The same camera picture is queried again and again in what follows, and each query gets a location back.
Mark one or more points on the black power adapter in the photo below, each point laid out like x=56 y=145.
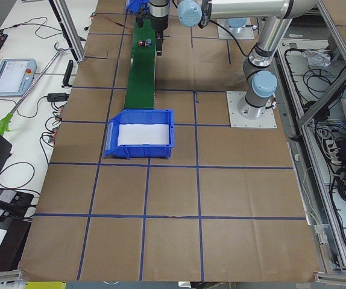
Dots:
x=57 y=97

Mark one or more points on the white foam pad left bin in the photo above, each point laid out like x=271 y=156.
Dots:
x=141 y=134

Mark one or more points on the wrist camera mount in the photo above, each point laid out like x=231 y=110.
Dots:
x=141 y=15

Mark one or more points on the reacher grabber tool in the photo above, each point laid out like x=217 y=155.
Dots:
x=4 y=122

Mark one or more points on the blue bin left side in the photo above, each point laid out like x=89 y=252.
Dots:
x=139 y=116

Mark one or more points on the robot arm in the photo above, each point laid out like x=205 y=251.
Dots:
x=278 y=14
x=235 y=23

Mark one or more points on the teach pendant tablet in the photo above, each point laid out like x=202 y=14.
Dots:
x=16 y=76

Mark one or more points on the green conveyor belt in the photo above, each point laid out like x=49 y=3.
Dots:
x=141 y=77

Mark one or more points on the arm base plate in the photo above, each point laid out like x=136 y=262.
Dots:
x=246 y=33
x=242 y=115

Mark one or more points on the aluminium frame post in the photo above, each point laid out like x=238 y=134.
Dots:
x=68 y=28

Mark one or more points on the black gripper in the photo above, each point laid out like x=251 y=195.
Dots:
x=158 y=23

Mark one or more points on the blue bin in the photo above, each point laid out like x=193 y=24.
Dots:
x=134 y=5
x=139 y=116

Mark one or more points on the blue bin right side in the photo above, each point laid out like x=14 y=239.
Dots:
x=134 y=5

